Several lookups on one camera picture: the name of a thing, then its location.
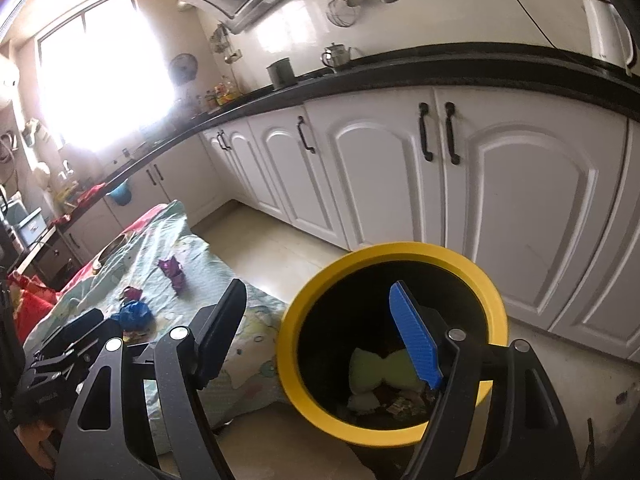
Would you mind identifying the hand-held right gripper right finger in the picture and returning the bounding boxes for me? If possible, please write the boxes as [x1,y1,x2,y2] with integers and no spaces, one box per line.
[389,281,585,480]

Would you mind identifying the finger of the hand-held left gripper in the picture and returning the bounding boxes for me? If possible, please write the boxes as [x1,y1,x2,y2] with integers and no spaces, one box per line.
[37,307,107,353]
[22,337,108,380]

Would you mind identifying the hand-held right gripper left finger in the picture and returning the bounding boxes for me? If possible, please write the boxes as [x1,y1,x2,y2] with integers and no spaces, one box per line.
[54,278,248,480]

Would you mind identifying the light green knitted cloth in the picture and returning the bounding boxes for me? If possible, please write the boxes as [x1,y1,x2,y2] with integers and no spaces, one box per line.
[348,347,426,395]

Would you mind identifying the blue plastic bag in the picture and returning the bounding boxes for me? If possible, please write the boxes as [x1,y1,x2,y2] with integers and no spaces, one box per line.
[110,300,153,332]

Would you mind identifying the black bin with yellow rim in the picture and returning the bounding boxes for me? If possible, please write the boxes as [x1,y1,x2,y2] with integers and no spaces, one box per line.
[276,242,508,447]

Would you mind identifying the dark printed snack packet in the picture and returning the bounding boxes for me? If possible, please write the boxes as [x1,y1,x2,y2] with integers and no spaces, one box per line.
[387,394,426,417]

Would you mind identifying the clear plastic bag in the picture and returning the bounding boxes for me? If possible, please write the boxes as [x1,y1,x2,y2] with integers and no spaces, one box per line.
[347,392,381,416]

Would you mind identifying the person's left hand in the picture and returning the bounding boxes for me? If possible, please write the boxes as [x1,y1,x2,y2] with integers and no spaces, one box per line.
[17,420,63,463]

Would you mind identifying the printed cartoon blanket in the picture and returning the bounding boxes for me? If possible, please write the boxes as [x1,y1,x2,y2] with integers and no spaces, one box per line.
[27,200,296,461]

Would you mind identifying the purple wrapper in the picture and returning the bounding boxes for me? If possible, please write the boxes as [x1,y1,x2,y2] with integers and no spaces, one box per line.
[157,255,186,294]

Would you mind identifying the round metal tray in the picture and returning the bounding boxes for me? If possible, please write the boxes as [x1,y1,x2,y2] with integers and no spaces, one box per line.
[97,232,133,268]

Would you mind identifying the white storage drawer box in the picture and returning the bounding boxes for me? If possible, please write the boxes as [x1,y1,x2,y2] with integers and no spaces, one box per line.
[12,205,46,249]

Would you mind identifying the red cloth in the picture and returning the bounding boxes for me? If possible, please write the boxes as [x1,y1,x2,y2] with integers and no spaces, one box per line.
[52,184,108,226]

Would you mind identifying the blue hanging basin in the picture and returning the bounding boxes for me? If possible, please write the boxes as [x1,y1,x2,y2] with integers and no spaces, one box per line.
[106,180,133,207]

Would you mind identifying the white hanging pouch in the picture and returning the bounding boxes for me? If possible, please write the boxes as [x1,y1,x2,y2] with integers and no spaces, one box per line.
[32,162,54,192]

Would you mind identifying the white lower cabinets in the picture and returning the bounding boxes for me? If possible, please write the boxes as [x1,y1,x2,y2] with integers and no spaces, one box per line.
[35,77,640,367]

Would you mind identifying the group of condiment bottles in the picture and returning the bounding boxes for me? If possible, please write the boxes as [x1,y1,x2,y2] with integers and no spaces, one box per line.
[197,77,242,109]

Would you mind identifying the bright window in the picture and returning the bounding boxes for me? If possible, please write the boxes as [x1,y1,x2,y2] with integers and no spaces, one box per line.
[35,0,177,152]

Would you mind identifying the dark metal mug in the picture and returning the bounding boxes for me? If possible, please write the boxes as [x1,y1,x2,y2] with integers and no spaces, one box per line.
[266,57,297,89]

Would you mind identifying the black kitchen countertop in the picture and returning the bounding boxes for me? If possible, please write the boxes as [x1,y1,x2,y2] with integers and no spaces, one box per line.
[30,42,640,261]

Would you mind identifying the small hanging kitchen tools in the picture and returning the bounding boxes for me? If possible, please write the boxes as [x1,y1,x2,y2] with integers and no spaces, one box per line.
[209,22,236,64]

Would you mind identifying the metal teapot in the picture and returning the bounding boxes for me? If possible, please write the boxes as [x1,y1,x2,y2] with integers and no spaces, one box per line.
[321,42,352,70]

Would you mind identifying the white electric kettle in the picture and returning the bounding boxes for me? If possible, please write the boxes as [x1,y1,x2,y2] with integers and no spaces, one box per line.
[581,0,637,69]

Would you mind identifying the small wall fan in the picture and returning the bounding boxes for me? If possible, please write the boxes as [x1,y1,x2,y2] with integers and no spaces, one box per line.
[168,53,197,84]

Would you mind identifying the black power cable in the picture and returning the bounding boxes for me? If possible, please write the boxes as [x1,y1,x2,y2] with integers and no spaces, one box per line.
[480,0,567,52]

